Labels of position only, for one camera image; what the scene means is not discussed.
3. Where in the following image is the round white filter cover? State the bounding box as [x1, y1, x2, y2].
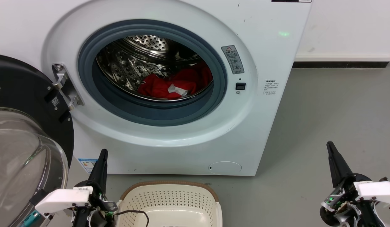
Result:
[209, 161, 242, 174]

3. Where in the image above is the cream perforated laundry basket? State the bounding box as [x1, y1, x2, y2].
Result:
[116, 181, 223, 227]

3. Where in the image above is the white and black baseboard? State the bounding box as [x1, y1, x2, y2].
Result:
[293, 53, 390, 68]

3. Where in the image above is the thin black cable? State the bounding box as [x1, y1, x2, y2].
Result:
[116, 210, 150, 227]

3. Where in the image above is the blue white energy label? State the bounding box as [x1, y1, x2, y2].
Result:
[78, 158, 98, 174]

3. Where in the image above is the red garment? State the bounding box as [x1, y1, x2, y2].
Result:
[137, 61, 213, 101]

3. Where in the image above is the white front-load washing machine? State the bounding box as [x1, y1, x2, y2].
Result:
[0, 0, 313, 176]

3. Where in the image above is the metal door hinge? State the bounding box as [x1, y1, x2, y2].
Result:
[52, 63, 85, 111]

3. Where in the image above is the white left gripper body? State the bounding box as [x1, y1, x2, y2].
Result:
[34, 181, 117, 227]

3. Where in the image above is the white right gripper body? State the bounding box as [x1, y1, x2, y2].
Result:
[319, 174, 390, 227]

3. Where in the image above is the stainless steel washing machine drum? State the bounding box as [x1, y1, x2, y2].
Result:
[96, 35, 213, 101]

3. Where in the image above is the black glass washer door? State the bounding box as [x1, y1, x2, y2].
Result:
[0, 54, 75, 227]

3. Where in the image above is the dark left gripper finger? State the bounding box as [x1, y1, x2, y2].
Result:
[88, 149, 105, 186]
[99, 149, 108, 189]

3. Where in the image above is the grey warning sticker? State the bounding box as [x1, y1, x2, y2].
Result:
[221, 45, 245, 75]

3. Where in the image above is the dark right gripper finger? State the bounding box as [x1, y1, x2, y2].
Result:
[330, 142, 354, 183]
[327, 142, 343, 188]

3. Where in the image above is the grey rubber door gasket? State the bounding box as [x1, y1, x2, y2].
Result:
[77, 20, 228, 126]

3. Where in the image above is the teal left cable connector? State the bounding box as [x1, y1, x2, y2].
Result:
[25, 211, 41, 227]

